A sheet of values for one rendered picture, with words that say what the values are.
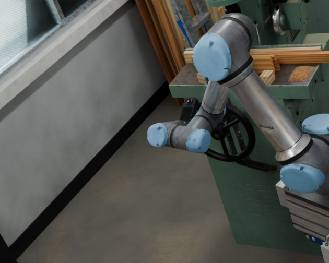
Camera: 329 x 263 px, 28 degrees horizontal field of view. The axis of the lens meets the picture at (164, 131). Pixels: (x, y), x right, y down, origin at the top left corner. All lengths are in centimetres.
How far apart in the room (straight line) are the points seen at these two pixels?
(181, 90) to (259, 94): 93
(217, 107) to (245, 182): 85
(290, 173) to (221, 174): 106
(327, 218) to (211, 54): 71
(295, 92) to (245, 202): 69
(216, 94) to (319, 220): 53
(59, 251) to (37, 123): 70
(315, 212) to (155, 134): 57
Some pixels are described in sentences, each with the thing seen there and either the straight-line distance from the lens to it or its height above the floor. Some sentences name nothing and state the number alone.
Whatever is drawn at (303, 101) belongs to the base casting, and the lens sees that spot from 265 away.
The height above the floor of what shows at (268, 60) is 96.
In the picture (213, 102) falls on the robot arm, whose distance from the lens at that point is 206.
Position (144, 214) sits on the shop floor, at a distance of 355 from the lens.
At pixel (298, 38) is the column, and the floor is 84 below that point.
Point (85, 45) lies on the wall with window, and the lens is 390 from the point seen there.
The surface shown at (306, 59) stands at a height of 92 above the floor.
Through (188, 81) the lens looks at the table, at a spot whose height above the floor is 90.
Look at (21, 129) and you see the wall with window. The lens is 358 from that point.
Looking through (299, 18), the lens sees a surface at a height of 101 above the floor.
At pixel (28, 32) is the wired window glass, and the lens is 369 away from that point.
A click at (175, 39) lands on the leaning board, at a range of 411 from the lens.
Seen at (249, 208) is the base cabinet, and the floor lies 25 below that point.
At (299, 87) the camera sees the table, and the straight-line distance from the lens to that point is 245.
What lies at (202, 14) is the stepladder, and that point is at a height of 75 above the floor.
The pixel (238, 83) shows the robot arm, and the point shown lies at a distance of 177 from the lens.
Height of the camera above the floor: 216
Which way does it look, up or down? 31 degrees down
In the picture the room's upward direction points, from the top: 20 degrees counter-clockwise
